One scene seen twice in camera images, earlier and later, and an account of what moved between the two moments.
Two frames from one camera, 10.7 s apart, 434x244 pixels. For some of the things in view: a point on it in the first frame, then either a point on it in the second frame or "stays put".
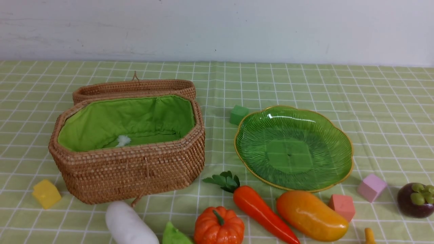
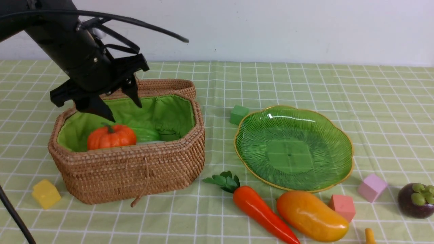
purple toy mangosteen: x=416 y=200 stays put
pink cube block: x=370 y=186 stays put
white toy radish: x=125 y=227 to x=150 y=142
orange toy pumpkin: x=217 y=225 to x=117 y=136
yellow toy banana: x=369 y=236 stays put
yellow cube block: x=46 y=193 stays put
